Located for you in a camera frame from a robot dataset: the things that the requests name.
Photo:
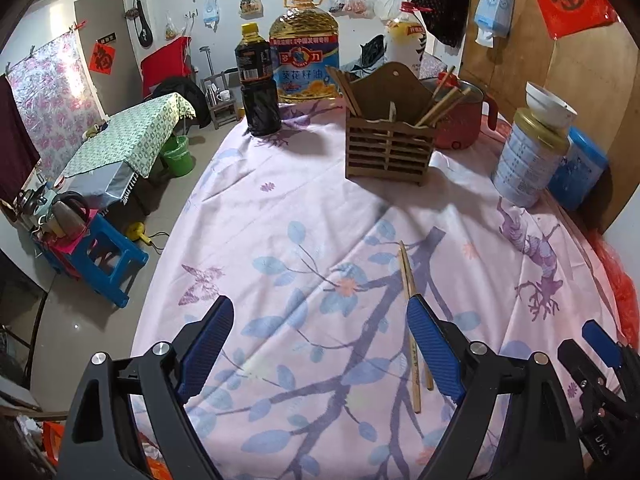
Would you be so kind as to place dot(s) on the pink floral hanging sheet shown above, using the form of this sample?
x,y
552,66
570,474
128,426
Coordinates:
x,y
55,95

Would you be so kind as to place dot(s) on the white ceramic bowl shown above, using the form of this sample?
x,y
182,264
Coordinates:
x,y
550,105

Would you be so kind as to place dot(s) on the large cooking oil bottle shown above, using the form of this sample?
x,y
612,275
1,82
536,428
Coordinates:
x,y
305,55

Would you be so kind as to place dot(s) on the blue white hanging bag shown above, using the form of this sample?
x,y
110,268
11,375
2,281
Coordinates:
x,y
492,5

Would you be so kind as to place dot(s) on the blue plastic tub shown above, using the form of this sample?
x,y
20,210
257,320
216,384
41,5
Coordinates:
x,y
582,170

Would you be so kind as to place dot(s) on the white mug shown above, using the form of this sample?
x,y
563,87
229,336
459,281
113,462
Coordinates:
x,y
224,95

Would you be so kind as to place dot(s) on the small red door poster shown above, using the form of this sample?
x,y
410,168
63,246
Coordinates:
x,y
101,58

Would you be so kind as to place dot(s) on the pink floral tablecloth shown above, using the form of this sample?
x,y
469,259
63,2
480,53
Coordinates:
x,y
310,240

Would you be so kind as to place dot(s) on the blue plastic stool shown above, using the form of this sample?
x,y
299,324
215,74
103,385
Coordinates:
x,y
110,260

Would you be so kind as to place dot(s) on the red cloth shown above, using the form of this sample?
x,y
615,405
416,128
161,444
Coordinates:
x,y
167,62

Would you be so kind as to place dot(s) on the dark red curtain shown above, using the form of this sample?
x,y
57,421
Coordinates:
x,y
14,145

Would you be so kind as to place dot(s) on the metal kettle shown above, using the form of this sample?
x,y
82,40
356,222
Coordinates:
x,y
67,212

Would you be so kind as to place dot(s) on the white rice bag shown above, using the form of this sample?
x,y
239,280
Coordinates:
x,y
406,42

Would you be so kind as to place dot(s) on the wooden chopstick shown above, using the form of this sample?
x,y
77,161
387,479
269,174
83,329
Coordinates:
x,y
428,375
406,275

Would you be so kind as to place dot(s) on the orange plastic bag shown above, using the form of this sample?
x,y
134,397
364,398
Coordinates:
x,y
60,442

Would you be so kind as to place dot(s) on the silver table cover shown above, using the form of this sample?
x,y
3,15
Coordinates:
x,y
100,185

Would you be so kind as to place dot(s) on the black racket bag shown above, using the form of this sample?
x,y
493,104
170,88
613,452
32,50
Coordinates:
x,y
141,22

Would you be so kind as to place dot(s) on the red plastic bag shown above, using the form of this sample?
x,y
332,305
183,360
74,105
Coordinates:
x,y
625,290

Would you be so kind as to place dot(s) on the dark patterned hanging cloth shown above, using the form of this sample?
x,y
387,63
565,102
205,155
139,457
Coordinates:
x,y
445,0

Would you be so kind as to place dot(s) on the bunch of wooden chopsticks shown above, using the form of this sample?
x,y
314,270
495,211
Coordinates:
x,y
442,105

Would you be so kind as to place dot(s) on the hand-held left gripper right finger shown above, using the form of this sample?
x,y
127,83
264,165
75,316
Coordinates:
x,y
435,350

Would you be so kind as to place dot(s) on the gold-lidded milk powder tin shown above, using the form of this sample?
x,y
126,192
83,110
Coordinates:
x,y
525,160

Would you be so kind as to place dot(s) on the green plastic bucket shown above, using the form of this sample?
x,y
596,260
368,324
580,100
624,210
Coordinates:
x,y
177,155

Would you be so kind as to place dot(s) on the grey door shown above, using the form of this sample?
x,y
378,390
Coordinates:
x,y
107,25

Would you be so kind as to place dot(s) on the black jacket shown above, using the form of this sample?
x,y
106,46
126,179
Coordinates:
x,y
185,97

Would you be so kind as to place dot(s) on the yellow hair dryer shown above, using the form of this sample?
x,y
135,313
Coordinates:
x,y
136,232

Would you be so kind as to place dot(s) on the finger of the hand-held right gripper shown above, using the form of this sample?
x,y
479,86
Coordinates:
x,y
602,342
580,362

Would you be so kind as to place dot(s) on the dark soy sauce bottle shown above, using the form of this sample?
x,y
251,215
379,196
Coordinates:
x,y
256,80

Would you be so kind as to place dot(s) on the small clear plastic bag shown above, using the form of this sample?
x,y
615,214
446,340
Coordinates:
x,y
171,27

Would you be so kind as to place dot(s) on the slatted wooden chopstick holder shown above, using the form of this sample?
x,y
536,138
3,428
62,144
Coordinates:
x,y
387,147

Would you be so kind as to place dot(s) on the red electric cooking pot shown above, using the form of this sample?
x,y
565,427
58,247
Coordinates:
x,y
460,120

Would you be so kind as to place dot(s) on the green patterned cloth table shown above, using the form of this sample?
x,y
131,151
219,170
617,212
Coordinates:
x,y
135,135

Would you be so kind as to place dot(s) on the white plastic bag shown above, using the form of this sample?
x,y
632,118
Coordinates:
x,y
390,2

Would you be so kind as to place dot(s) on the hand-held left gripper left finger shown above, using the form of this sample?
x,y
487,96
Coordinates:
x,y
205,345

